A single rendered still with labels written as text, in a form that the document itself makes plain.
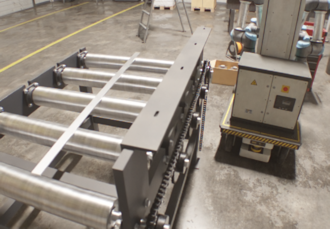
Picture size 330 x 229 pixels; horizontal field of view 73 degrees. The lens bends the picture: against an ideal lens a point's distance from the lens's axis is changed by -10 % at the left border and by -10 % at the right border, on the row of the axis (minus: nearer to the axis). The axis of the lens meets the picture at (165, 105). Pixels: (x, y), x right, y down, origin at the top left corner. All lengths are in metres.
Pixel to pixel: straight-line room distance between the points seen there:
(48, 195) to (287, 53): 2.10
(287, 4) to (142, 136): 1.89
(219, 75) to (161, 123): 2.89
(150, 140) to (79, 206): 0.35
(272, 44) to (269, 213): 1.40
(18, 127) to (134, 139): 0.78
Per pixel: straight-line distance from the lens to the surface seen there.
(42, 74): 1.70
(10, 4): 12.27
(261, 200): 2.04
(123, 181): 0.56
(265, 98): 2.06
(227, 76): 3.49
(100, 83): 1.59
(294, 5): 2.28
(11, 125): 1.30
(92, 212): 0.80
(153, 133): 0.60
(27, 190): 0.93
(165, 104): 0.71
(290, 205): 2.10
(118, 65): 1.83
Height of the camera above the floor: 1.53
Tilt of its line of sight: 31 degrees down
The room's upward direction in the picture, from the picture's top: straight up
